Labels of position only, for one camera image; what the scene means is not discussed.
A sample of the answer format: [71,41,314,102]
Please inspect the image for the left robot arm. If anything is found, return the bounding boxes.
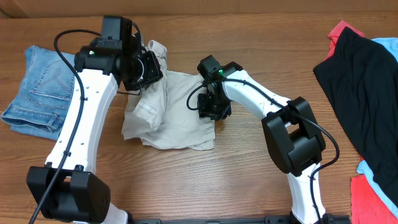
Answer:
[27,46,162,223]

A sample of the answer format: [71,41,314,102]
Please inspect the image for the black garment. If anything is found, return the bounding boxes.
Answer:
[313,27,397,204]

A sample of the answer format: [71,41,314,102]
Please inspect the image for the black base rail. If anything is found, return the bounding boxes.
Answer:
[128,214,351,224]

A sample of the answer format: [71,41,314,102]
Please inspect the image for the beige cotton shorts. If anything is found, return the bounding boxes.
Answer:
[121,40,215,151]

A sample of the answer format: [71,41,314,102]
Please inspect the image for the folded blue denim jeans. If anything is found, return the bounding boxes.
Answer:
[1,45,75,141]

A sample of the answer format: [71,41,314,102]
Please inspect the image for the light blue garment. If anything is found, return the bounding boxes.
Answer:
[356,37,397,220]

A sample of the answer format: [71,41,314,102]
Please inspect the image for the red garment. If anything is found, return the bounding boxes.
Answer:
[326,20,397,223]

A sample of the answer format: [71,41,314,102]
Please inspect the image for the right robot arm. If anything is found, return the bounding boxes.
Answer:
[196,56,333,223]

